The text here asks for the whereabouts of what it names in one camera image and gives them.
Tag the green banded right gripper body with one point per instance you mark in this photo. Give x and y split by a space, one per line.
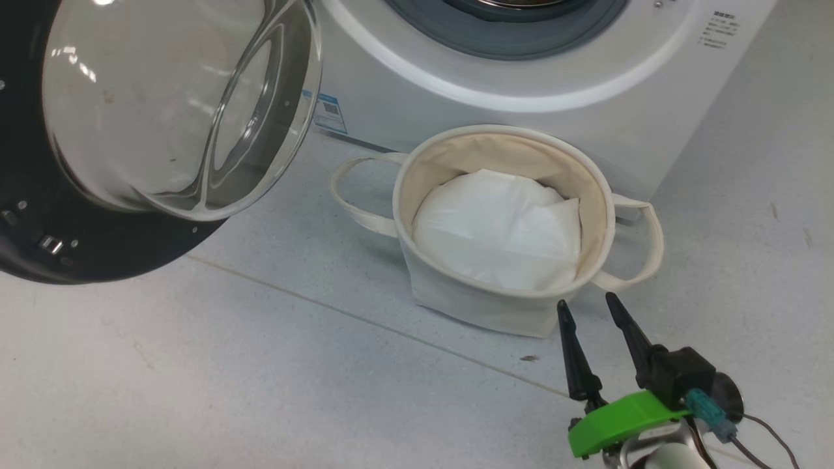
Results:
612 423

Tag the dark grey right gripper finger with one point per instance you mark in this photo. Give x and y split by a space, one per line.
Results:
576 365
632 339

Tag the round chrome glass washer door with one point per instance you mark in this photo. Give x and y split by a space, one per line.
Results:
163 117

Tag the cream fabric laundry basket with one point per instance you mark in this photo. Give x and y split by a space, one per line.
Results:
456 293

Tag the white cloth basket liner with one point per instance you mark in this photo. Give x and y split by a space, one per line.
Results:
495 228

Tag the white front-load washing machine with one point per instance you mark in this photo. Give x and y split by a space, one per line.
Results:
586 91

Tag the black text warning label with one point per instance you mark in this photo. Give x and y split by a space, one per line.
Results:
719 29

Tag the blue energy label sticker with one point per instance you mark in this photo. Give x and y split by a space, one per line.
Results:
328 112

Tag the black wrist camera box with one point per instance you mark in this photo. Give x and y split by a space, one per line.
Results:
684 374

